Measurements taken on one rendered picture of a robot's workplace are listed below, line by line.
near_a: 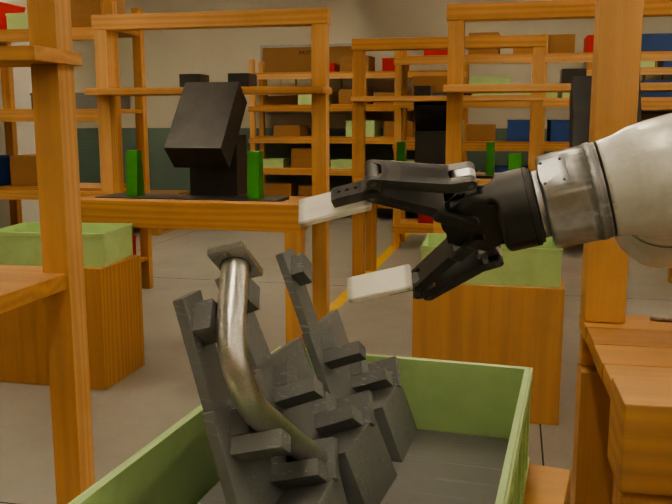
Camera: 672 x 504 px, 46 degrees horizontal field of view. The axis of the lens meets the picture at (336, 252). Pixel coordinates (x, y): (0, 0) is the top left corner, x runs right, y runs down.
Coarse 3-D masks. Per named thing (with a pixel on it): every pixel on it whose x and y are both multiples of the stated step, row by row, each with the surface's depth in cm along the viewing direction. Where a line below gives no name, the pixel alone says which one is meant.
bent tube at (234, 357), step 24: (216, 264) 84; (240, 264) 83; (240, 288) 81; (240, 312) 79; (216, 336) 79; (240, 336) 78; (240, 360) 77; (240, 384) 77; (240, 408) 79; (264, 408) 80; (288, 432) 84; (312, 456) 90
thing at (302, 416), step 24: (264, 360) 100; (288, 360) 105; (288, 408) 101; (312, 408) 107; (312, 432) 105; (360, 432) 105; (360, 456) 102; (384, 456) 109; (360, 480) 100; (384, 480) 106
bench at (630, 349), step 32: (640, 320) 185; (608, 352) 159; (640, 352) 159; (576, 384) 194; (608, 384) 144; (576, 416) 192; (608, 416) 185; (576, 448) 190; (576, 480) 189; (608, 480) 188
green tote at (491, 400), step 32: (416, 384) 127; (448, 384) 126; (480, 384) 124; (512, 384) 123; (192, 416) 102; (416, 416) 128; (448, 416) 127; (480, 416) 125; (512, 416) 124; (160, 448) 94; (192, 448) 102; (512, 448) 92; (128, 480) 88; (160, 480) 94; (192, 480) 103; (512, 480) 85
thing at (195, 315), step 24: (192, 312) 80; (216, 312) 81; (192, 336) 79; (192, 360) 80; (216, 360) 83; (216, 384) 82; (264, 384) 93; (216, 408) 80; (216, 432) 79; (216, 456) 80; (240, 480) 82; (264, 480) 88
